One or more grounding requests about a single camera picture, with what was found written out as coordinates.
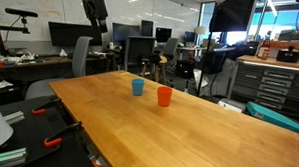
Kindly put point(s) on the black base board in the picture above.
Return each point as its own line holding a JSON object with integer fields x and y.
{"x": 34, "y": 132}

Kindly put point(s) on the white box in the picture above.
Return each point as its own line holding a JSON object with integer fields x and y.
{"x": 231, "y": 105}

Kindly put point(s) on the orange plastic cup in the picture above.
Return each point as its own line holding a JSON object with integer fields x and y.
{"x": 164, "y": 97}

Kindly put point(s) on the grey aluminium bars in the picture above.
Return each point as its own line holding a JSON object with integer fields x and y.
{"x": 14, "y": 117}

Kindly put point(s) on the narrow black monitor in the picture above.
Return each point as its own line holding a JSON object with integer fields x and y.
{"x": 147, "y": 28}

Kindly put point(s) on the grey desk chair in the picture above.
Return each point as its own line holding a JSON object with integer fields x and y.
{"x": 171, "y": 47}

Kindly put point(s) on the green aluminium bars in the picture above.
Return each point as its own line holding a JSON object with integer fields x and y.
{"x": 8, "y": 157}

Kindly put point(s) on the grey drawer cabinet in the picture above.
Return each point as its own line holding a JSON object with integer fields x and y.
{"x": 273, "y": 84}

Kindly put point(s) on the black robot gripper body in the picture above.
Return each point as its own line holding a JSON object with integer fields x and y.
{"x": 95, "y": 7}

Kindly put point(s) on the white table lamp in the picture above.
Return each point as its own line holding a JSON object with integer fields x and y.
{"x": 200, "y": 30}

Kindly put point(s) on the black mesh office chair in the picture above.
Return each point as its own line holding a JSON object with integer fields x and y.
{"x": 138, "y": 50}

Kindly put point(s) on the large black monitor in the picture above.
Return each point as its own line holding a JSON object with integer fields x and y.
{"x": 67, "y": 33}

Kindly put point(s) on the wooden stool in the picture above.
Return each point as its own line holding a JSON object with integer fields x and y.
{"x": 162, "y": 61}

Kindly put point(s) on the small black monitor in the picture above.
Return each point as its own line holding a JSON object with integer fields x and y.
{"x": 163, "y": 34}

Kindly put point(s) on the black camera on stand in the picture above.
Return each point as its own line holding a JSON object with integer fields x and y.
{"x": 20, "y": 12}

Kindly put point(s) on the teal plastic case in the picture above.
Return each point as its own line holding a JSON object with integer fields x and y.
{"x": 277, "y": 118}

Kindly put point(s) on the blue plastic cup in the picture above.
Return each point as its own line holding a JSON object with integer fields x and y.
{"x": 138, "y": 87}

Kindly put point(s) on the grey office chair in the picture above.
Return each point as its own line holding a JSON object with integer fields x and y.
{"x": 82, "y": 56}

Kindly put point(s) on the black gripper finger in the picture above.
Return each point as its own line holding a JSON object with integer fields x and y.
{"x": 102, "y": 26}

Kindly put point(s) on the wide black monitor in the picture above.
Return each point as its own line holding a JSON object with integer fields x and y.
{"x": 125, "y": 31}

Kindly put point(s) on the brown wooden desk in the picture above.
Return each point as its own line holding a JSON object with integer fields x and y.
{"x": 38, "y": 64}

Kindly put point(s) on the black softbox light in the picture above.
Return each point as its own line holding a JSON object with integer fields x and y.
{"x": 235, "y": 12}

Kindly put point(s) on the red bottle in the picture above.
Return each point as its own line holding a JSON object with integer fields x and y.
{"x": 264, "y": 49}

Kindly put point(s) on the black light stand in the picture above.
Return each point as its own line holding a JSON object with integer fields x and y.
{"x": 205, "y": 63}

